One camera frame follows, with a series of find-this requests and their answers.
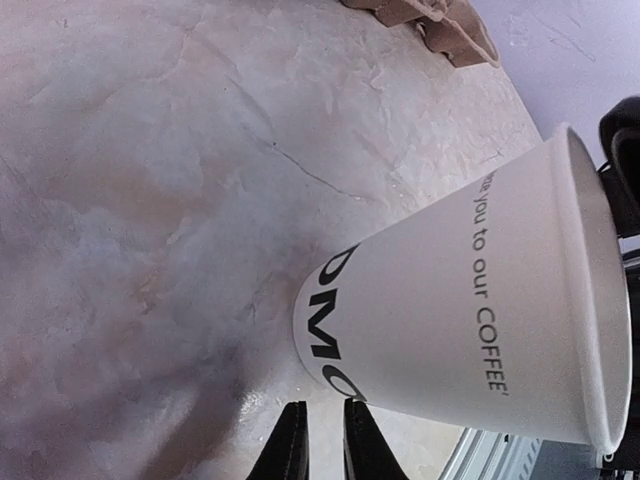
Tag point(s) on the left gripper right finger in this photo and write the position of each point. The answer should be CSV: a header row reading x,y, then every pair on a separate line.
x,y
366,455

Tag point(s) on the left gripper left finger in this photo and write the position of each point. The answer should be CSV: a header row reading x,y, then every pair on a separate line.
x,y
285,454

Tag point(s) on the white paper coffee cup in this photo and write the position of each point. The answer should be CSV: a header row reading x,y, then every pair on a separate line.
x,y
503,307

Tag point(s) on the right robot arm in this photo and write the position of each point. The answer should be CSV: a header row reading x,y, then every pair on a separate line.
x,y
619,175

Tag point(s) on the cardboard cup carrier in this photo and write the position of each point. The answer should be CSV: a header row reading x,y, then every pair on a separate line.
x,y
451,28

